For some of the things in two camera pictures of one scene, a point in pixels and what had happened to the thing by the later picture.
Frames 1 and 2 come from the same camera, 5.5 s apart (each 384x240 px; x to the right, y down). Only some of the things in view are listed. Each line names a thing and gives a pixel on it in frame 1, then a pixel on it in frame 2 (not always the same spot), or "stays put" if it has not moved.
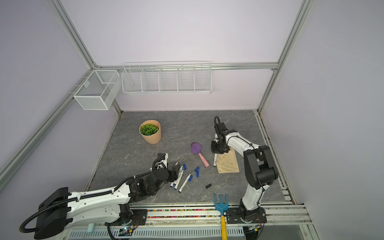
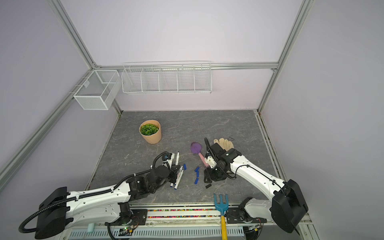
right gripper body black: (217, 148) -> (215, 173)
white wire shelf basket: (167, 77) stays put
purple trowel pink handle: (196, 147) stays put
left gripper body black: (173, 175) stays put
